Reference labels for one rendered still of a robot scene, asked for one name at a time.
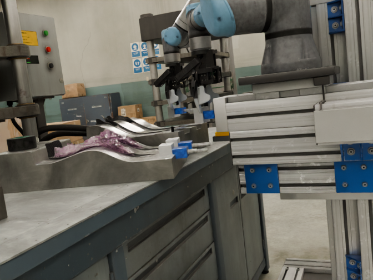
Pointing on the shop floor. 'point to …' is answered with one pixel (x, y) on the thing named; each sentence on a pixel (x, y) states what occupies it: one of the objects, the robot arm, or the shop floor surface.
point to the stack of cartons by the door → (133, 110)
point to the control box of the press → (34, 64)
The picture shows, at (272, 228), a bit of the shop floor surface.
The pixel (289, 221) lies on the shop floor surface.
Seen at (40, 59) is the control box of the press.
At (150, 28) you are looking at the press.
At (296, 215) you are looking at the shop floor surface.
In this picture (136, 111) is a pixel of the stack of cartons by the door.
